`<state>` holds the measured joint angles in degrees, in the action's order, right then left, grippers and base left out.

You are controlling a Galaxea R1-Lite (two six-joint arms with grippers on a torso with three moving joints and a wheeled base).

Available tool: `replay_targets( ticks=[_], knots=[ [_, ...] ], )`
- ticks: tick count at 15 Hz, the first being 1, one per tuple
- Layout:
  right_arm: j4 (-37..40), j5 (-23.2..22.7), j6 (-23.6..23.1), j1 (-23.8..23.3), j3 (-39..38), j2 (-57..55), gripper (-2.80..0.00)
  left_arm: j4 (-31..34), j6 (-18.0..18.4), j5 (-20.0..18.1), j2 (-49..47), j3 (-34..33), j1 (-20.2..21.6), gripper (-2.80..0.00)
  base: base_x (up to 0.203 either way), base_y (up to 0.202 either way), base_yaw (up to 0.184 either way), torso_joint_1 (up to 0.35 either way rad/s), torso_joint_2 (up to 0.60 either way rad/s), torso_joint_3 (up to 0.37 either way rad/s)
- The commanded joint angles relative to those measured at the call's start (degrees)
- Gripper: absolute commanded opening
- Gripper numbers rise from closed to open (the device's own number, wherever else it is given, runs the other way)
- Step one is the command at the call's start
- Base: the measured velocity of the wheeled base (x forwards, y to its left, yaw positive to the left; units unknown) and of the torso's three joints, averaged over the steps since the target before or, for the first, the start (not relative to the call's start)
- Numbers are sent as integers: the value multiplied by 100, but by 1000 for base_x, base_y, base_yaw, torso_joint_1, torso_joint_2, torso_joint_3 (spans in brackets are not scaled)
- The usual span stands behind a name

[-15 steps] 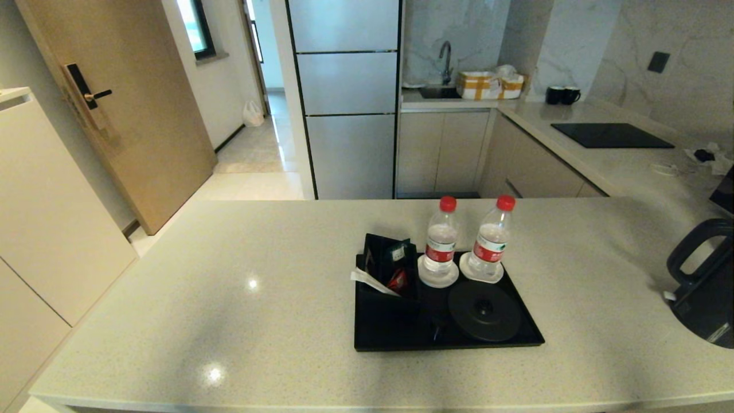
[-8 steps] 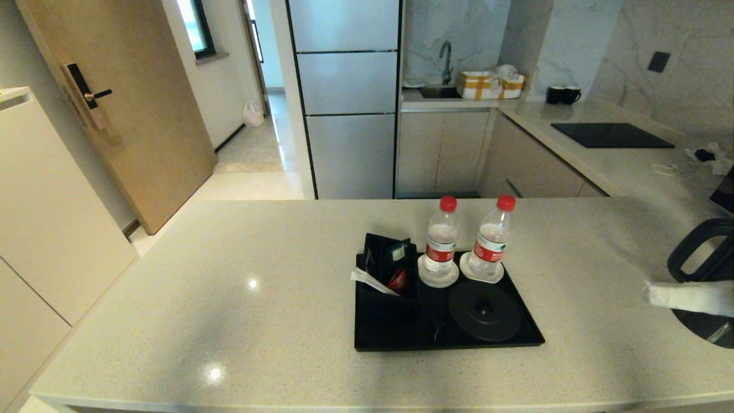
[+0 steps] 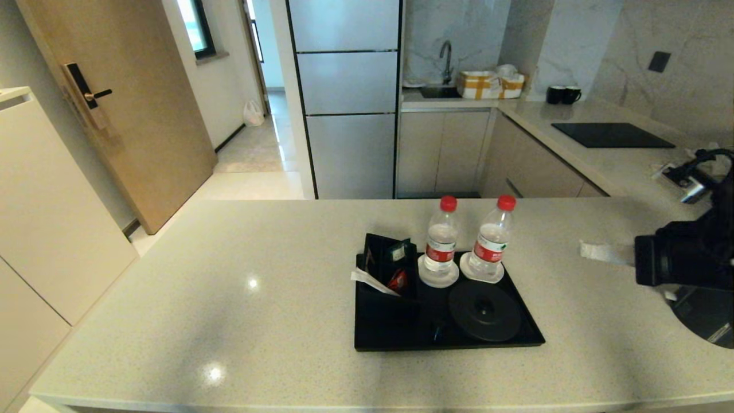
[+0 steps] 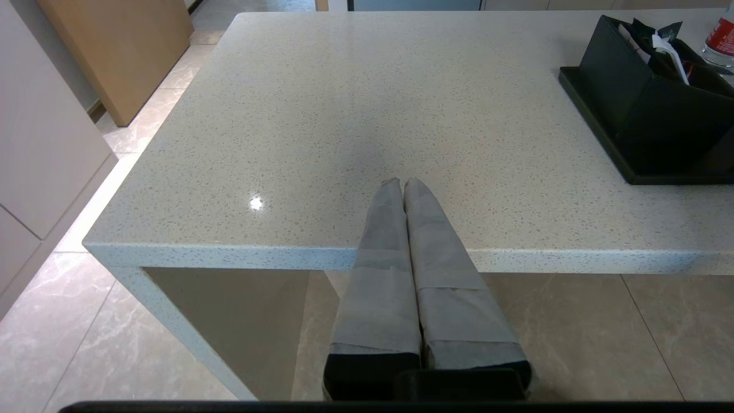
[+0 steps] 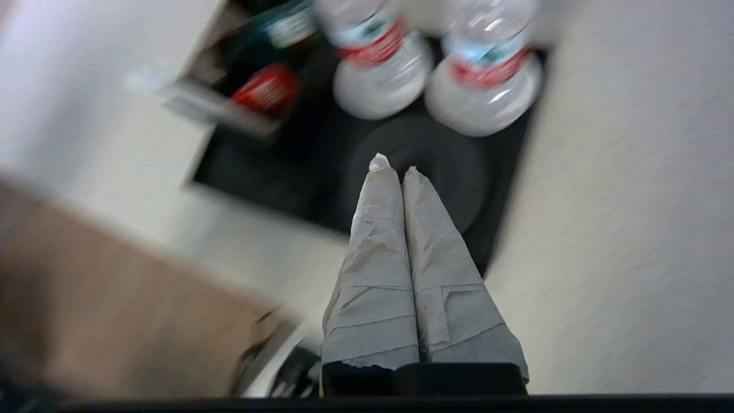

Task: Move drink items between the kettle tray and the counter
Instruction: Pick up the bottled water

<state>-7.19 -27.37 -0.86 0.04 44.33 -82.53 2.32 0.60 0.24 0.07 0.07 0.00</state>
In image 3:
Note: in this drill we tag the black mug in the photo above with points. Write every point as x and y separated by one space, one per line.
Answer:
570 95
553 94

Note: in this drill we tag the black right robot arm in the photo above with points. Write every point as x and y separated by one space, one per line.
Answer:
717 252

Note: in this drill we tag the black wall socket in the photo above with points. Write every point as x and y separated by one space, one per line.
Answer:
659 61

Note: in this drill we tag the red sachet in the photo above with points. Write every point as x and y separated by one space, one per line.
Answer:
398 281

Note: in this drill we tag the cream tall cabinet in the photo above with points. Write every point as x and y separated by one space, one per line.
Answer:
46 229

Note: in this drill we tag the white crumpled bag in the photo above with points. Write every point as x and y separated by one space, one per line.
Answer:
507 70

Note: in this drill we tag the green snack packet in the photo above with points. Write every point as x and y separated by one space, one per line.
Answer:
398 250

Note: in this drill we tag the red-capped clear water bottle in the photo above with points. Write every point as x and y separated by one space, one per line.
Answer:
492 241
441 241

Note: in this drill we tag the steel kitchen sink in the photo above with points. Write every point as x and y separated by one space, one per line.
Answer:
438 91

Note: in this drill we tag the black induction cooktop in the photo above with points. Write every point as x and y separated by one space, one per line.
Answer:
610 135

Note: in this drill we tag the black round kettle base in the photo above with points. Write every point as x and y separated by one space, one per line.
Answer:
484 312

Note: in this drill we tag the beige kitchen base cabinets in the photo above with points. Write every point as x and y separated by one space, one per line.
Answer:
441 149

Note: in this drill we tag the black sachet holder box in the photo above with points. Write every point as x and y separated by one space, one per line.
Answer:
390 304

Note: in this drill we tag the white plastic bag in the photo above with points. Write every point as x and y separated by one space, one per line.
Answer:
252 113

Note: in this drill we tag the black electronic door lock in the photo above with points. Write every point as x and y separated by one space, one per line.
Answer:
77 86

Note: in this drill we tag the silver refrigerator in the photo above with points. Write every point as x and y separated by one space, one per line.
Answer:
350 86

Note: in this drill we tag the light wooden door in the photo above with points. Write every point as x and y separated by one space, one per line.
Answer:
143 115

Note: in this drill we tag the black rectangular serving tray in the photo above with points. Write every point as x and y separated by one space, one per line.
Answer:
390 334

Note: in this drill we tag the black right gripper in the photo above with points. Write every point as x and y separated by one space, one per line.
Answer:
665 258

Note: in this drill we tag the dark-framed window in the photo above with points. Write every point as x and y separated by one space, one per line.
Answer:
194 23

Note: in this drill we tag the dark kitchen faucet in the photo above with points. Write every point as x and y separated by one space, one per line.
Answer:
447 70

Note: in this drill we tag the white round paper coaster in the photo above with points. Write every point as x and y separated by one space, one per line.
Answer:
467 275
425 280

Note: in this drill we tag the white crumpled cloth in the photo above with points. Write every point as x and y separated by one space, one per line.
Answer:
719 164

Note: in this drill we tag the black electric kettle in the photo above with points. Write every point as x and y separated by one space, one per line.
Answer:
708 321

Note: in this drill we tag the white wrapped stirrer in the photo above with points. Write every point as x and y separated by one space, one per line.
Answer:
373 282

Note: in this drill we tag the yellow white basket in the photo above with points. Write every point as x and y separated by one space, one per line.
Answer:
479 85

